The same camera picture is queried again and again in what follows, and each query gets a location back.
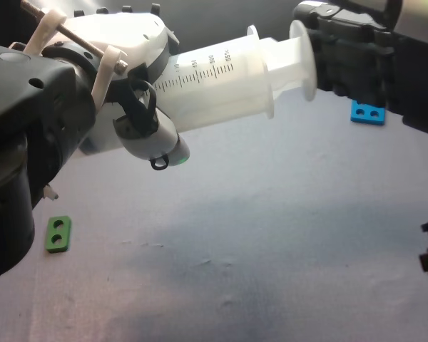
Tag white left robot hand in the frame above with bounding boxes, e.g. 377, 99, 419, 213
62, 3, 192, 172

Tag large clear plastic syringe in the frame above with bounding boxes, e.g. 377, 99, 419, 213
151, 24, 318, 135

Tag pale backdrop cloth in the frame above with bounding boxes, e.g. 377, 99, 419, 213
180, 0, 297, 47

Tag green rectangular two-hole block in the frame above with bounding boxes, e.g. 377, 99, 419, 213
44, 216, 72, 254

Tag grey table cloth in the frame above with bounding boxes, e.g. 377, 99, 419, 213
0, 81, 428, 342

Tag blue square four-hole block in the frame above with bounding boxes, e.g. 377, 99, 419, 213
350, 99, 386, 126

